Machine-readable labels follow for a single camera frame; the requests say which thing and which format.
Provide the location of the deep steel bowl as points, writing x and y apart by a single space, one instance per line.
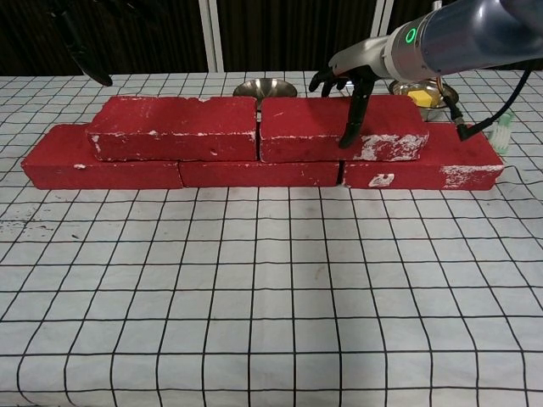
437 110

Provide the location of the green brush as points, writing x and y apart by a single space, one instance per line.
499 137

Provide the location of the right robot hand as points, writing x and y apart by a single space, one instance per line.
365 55

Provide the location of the red brick with white patch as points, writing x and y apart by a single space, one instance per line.
458 148

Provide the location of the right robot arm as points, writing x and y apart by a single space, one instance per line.
466 36

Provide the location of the shallow steel dish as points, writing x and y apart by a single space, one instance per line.
263 87

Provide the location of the wide white frame post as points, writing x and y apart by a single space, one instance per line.
385 17

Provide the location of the red brick with white scuffs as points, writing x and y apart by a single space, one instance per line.
309 118

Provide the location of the yellow block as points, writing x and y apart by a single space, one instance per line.
420 97

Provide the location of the white black checkered tablecloth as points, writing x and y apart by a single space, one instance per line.
271 318

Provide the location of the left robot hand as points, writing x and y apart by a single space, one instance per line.
82 57

